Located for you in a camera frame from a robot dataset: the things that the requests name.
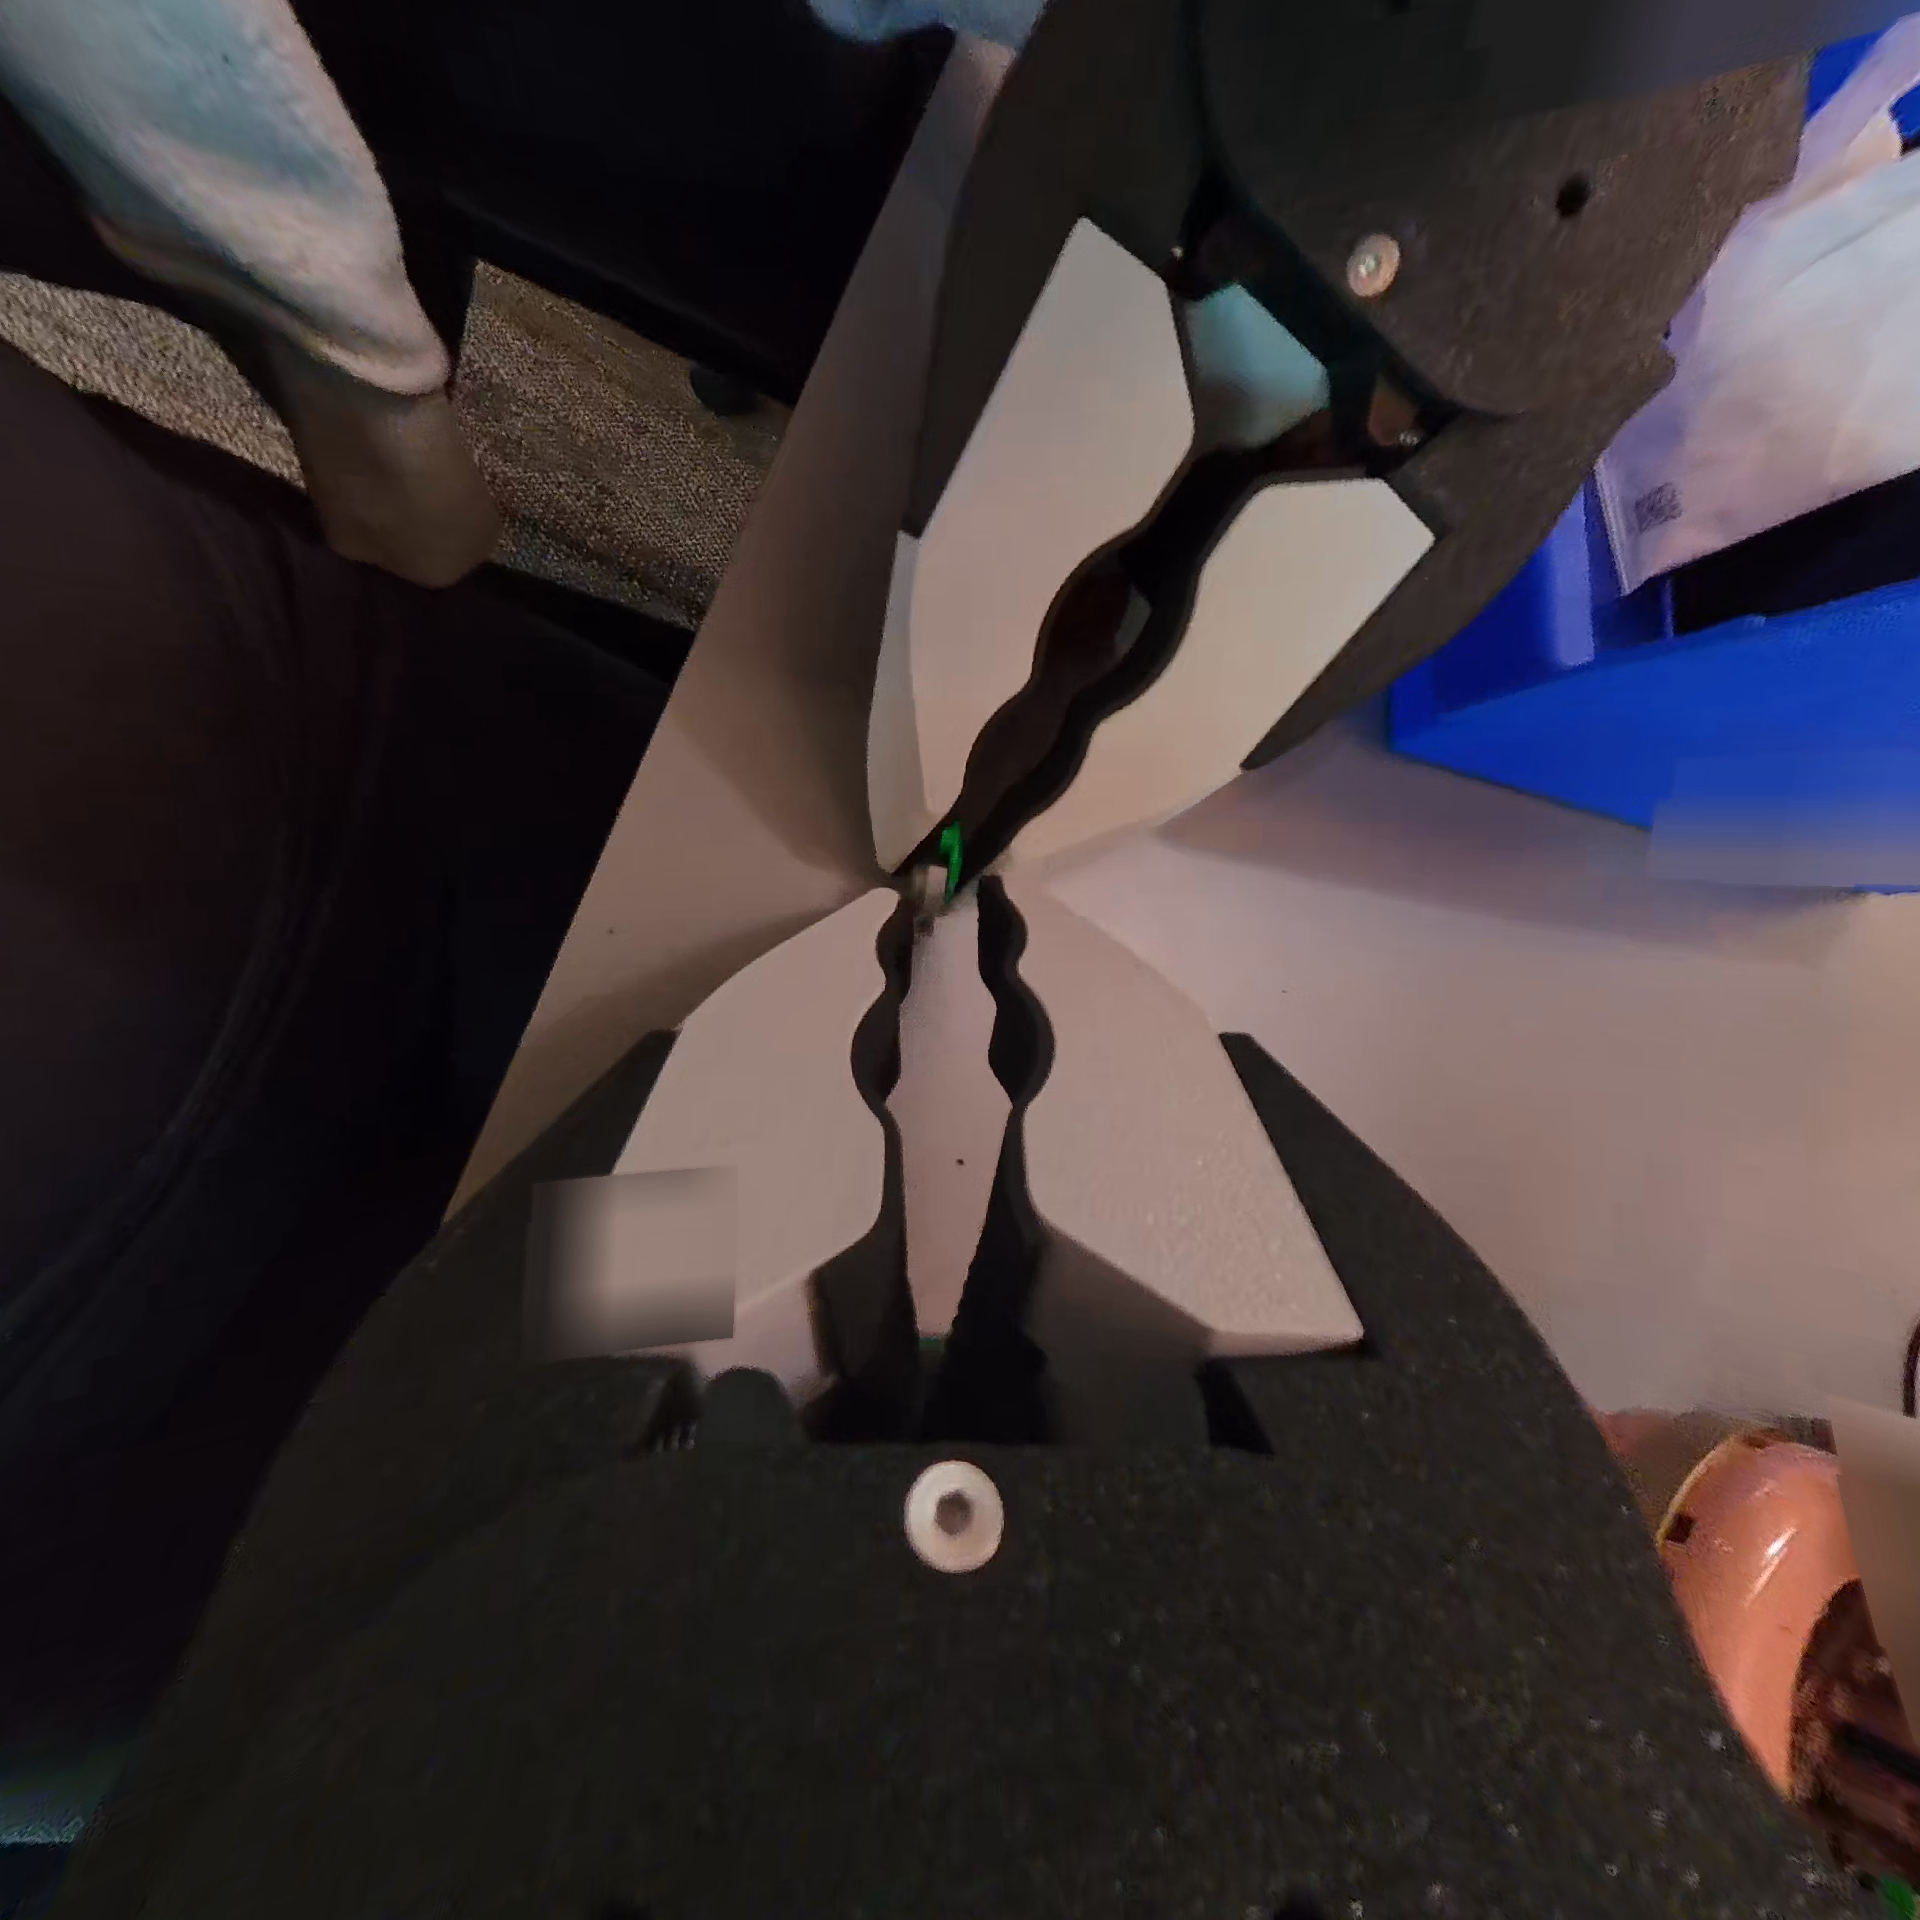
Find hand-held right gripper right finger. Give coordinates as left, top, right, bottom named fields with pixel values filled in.
left=960, top=880, right=1368, bottom=1360

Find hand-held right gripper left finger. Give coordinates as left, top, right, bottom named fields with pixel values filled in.
left=631, top=886, right=923, bottom=1360

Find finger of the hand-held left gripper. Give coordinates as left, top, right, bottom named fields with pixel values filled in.
left=869, top=216, right=1207, bottom=893
left=938, top=452, right=1438, bottom=893

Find pink toy flower pot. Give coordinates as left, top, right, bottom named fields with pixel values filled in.
left=1596, top=1402, right=1920, bottom=1890

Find blue storage bin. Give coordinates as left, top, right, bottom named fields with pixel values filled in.
left=1389, top=29, right=1920, bottom=890

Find white plastic bag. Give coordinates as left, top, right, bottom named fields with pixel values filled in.
left=1592, top=45, right=1920, bottom=598

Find person's legs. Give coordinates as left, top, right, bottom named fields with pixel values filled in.
left=0, top=337, right=709, bottom=1850

